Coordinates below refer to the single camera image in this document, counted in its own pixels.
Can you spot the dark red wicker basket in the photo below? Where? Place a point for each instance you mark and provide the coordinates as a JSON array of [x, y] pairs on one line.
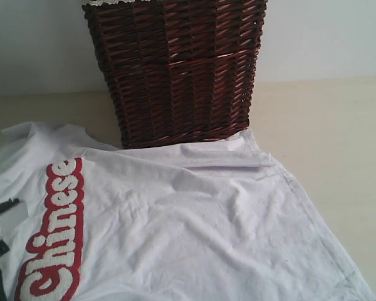
[[178, 71]]

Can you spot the white t-shirt red lettering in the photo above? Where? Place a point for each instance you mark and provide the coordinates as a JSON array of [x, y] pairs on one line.
[[197, 221]]

